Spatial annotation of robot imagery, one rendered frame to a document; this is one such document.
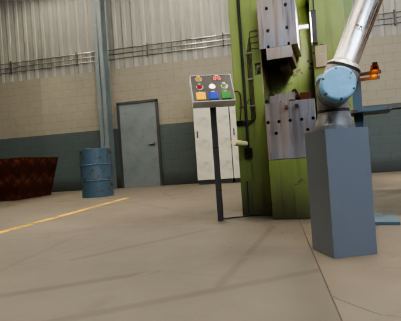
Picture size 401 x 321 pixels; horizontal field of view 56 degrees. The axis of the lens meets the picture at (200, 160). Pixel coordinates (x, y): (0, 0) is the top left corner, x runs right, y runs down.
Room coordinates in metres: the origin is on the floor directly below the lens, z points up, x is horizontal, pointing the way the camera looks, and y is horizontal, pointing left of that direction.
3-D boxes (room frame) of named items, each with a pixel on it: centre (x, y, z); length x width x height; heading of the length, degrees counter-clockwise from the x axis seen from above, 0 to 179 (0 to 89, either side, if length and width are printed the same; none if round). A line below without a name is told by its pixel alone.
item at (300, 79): (3.50, -0.90, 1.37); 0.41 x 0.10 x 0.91; 71
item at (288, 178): (3.20, -0.81, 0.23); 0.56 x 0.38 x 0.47; 161
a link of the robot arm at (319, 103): (1.86, -0.67, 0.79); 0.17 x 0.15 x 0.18; 166
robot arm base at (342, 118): (1.87, -0.67, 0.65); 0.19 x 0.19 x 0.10
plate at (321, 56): (3.03, -1.02, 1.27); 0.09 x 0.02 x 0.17; 71
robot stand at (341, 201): (1.87, -0.67, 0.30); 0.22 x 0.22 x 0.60; 9
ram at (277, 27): (3.19, -0.79, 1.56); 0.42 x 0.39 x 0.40; 161
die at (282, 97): (3.21, -0.75, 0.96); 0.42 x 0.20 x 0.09; 161
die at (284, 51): (3.21, -0.75, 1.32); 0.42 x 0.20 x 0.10; 161
